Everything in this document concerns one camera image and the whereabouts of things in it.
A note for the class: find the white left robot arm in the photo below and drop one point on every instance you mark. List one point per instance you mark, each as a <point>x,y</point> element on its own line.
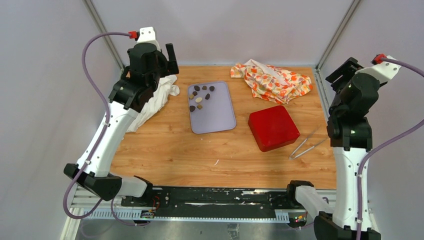
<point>136,86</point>

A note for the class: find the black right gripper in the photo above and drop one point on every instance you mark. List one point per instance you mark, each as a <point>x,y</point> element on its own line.
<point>346,70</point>

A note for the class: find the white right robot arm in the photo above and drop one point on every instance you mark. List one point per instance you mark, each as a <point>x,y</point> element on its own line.
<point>351,140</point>

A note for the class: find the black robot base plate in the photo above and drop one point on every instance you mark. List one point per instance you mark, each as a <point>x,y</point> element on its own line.
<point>216,203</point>

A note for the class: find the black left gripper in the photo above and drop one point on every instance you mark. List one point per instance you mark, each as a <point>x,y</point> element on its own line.
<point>171,66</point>

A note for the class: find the floral orange cloth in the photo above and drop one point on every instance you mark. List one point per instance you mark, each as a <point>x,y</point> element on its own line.
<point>272,83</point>

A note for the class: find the white crumpled cloth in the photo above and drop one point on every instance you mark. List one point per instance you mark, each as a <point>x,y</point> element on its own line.
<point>166,87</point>

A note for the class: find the lavender plastic tray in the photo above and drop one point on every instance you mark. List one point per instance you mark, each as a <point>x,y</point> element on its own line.
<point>217,113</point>

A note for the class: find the red box lid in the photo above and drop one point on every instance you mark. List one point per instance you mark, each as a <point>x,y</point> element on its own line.
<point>273,128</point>

